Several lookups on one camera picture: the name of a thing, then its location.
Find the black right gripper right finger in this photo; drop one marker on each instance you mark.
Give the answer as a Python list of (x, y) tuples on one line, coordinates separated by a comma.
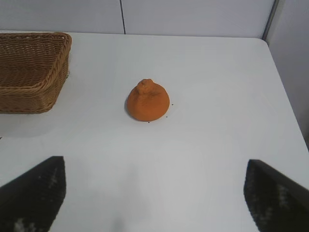
[(277, 200)]

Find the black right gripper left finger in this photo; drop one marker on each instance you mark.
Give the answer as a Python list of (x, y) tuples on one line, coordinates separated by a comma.
[(31, 198)]

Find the bumpy orange fruit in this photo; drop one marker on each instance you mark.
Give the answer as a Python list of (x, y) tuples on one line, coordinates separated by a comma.
[(147, 102)]

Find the brown wicker basket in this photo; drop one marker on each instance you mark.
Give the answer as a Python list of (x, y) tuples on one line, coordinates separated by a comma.
[(31, 75)]

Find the grey wall partition post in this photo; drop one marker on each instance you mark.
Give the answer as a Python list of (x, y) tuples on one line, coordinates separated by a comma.
[(270, 19)]

